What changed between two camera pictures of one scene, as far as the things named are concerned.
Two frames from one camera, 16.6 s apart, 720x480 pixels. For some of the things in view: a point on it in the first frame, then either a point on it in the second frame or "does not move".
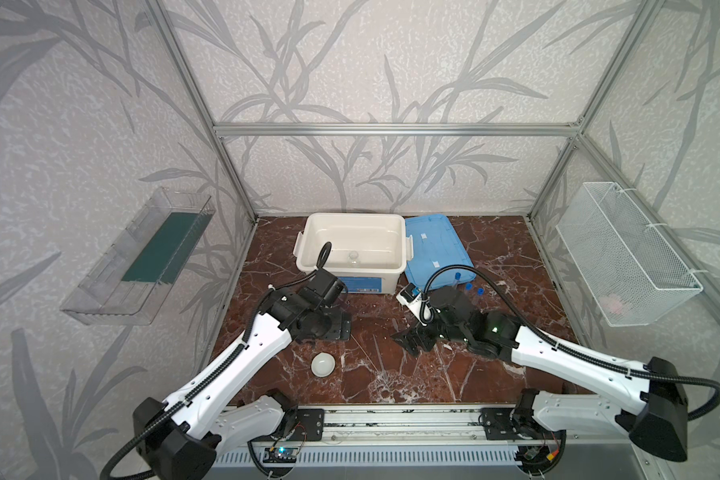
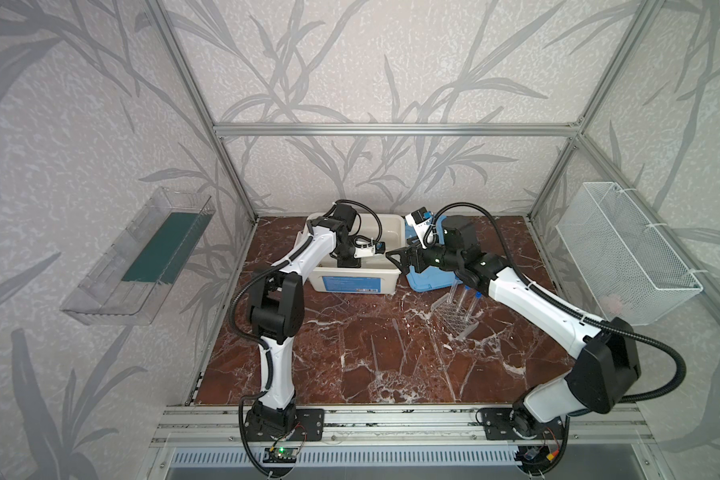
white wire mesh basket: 630,266 does not move
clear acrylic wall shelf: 136,275 does not move
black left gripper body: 334,327 -> 347,258
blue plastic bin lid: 436,243 does not move
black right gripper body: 424,330 -> 416,260
